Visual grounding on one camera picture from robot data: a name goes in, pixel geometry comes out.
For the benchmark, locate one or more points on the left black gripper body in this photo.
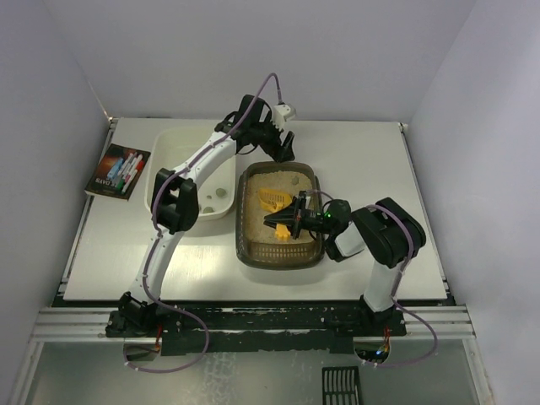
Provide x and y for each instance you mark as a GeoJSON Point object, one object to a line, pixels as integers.
{"type": "Point", "coordinates": [274, 141]}

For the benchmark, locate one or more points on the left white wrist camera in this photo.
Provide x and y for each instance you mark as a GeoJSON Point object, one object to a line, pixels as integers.
{"type": "Point", "coordinates": [282, 113]}

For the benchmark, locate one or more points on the white plastic bin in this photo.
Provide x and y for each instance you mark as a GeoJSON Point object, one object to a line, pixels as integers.
{"type": "Point", "coordinates": [179, 146]}

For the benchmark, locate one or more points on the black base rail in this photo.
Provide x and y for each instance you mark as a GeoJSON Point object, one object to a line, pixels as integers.
{"type": "Point", "coordinates": [271, 326]}

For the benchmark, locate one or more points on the dark brown litter box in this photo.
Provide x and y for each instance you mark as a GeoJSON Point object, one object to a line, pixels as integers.
{"type": "Point", "coordinates": [256, 245]}

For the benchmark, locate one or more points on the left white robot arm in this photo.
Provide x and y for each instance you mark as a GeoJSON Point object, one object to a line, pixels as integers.
{"type": "Point", "coordinates": [175, 205]}

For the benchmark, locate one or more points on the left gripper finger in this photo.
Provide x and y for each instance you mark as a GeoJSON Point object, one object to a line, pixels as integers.
{"type": "Point", "coordinates": [275, 151]}
{"type": "Point", "coordinates": [286, 151]}

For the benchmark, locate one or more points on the black vent grille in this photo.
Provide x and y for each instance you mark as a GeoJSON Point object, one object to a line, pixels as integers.
{"type": "Point", "coordinates": [341, 386]}

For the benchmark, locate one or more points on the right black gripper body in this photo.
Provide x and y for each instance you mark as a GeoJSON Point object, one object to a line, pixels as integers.
{"type": "Point", "coordinates": [300, 216]}

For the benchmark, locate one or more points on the dark book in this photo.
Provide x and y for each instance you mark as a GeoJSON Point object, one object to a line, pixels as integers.
{"type": "Point", "coordinates": [118, 172]}

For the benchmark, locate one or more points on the yellow litter scoop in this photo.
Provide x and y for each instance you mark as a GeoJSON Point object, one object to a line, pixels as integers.
{"type": "Point", "coordinates": [273, 201]}

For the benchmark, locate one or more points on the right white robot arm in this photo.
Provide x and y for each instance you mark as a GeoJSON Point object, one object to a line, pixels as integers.
{"type": "Point", "coordinates": [384, 229]}

